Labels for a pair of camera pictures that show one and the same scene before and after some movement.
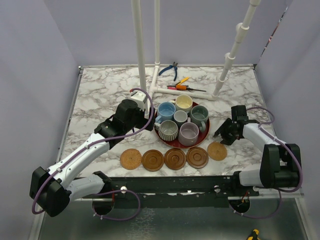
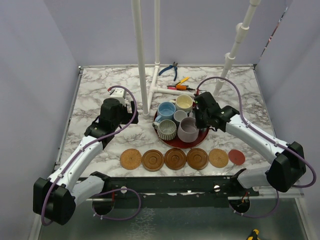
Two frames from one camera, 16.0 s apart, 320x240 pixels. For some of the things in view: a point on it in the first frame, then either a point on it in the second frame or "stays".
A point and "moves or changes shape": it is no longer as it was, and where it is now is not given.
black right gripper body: (228, 135) → (201, 118)
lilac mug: (188, 133) moves or changes shape
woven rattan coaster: (130, 159) stays
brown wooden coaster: (175, 159) stays
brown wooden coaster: (152, 160) stays
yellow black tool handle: (254, 235) stays
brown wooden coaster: (197, 157) stays
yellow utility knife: (182, 81) stays
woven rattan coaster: (217, 151) → (218, 158)
